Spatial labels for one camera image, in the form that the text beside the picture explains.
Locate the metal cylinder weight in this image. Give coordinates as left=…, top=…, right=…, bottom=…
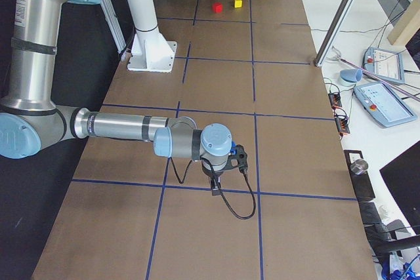
left=350, top=159, right=369, bottom=175

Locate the black orange terminal block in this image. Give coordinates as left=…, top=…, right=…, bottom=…
left=328, top=92, right=342, bottom=108
left=334, top=115, right=350, bottom=136

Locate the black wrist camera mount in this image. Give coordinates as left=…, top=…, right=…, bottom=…
left=224, top=144, right=248, bottom=174

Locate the white pedestal column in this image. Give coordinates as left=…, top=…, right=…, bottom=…
left=127, top=0, right=177, bottom=73

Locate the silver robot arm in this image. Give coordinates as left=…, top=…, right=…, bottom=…
left=1, top=0, right=238, bottom=195

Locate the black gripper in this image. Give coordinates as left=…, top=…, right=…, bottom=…
left=201, top=159, right=227, bottom=195

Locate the light blue cup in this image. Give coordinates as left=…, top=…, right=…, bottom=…
left=338, top=68, right=363, bottom=87

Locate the near teach pendant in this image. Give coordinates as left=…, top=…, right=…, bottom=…
left=354, top=83, right=417, bottom=128

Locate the red wooden block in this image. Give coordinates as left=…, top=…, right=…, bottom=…
left=212, top=2, right=223, bottom=14

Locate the far teach pendant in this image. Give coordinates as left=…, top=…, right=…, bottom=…
left=363, top=47, right=405, bottom=84

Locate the black braided cable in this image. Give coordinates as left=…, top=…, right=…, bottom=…
left=169, top=158, right=257, bottom=220

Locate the blue wooden block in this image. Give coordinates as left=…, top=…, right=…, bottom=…
left=230, top=141, right=237, bottom=155

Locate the teach pendant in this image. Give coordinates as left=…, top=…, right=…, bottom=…
left=363, top=47, right=405, bottom=84
left=354, top=83, right=417, bottom=128

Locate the aluminium frame post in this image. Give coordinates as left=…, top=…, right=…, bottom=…
left=314, top=0, right=354, bottom=67

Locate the yellow wooden block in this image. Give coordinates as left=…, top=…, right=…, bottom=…
left=233, top=0, right=243, bottom=9

